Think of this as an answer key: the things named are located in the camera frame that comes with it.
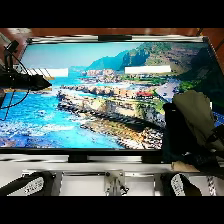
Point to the olive green shirt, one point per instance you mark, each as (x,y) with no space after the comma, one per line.
(195,113)

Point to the dark blue garment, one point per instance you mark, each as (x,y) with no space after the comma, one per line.
(166,151)

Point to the beige garment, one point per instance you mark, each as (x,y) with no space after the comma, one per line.
(181,166)

